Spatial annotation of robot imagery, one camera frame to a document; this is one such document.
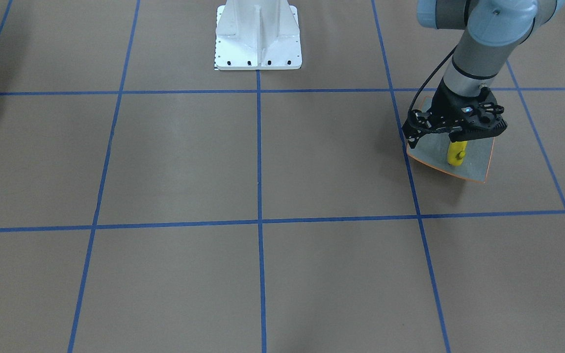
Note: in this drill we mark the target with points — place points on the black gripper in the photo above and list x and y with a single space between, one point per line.
447 102

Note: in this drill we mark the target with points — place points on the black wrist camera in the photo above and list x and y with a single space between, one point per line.
419 124

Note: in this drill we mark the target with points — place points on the grey square plate orange rim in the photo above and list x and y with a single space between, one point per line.
468 160

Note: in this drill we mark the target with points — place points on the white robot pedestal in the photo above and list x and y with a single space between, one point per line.
257 35

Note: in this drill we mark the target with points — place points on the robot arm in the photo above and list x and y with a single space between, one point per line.
491 30

